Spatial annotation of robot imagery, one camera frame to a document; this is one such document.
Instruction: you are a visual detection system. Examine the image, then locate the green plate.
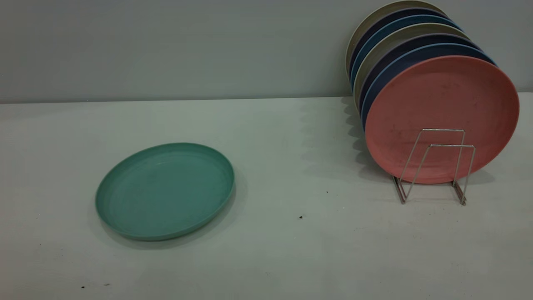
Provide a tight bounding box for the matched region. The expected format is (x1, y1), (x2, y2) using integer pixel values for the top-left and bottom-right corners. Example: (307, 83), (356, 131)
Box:
(95, 142), (235, 241)

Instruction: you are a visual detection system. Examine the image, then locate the pink plate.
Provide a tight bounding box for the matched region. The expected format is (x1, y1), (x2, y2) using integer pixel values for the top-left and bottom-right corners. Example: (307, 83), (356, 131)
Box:
(365, 55), (520, 185)

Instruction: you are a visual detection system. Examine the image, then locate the blue plate with navy inside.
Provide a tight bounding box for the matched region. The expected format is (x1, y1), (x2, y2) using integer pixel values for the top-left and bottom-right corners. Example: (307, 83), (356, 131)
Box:
(361, 43), (497, 128)

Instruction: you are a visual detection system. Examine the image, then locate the beige plate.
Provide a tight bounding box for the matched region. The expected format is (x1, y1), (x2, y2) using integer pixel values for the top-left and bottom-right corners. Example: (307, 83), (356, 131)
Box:
(345, 0), (448, 80)
(353, 23), (470, 107)

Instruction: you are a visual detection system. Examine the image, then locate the dark purple plate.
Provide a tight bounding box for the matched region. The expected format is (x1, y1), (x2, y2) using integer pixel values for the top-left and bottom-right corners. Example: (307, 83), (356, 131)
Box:
(358, 33), (482, 110)
(349, 7), (453, 78)

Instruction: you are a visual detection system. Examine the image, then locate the metal wire plate rack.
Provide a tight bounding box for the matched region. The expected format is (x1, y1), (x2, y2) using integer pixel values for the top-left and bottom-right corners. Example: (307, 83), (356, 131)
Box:
(391, 128), (476, 205)

